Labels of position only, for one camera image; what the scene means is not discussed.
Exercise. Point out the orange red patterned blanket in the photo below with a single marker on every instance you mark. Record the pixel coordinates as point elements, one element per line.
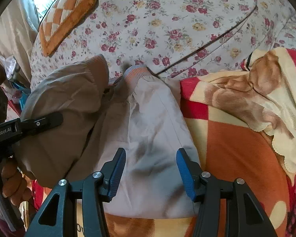
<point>243,124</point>

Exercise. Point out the beige curtain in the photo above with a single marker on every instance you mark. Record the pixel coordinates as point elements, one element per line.
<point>19,24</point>

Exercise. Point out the person's left hand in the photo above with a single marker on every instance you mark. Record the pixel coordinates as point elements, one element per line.
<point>15,187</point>

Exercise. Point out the beige zip jacket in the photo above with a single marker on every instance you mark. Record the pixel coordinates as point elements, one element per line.
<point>140,114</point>

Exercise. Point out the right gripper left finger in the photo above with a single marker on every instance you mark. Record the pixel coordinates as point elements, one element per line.
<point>57,215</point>

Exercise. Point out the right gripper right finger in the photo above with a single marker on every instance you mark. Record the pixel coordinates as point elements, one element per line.
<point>244,213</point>

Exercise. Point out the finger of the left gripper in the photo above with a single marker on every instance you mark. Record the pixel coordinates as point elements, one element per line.
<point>39,125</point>

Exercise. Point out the orange checkered cushion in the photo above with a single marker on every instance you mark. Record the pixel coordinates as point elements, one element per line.
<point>61,18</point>

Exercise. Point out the floral quilt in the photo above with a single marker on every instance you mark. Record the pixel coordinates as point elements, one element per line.
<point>173,38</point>

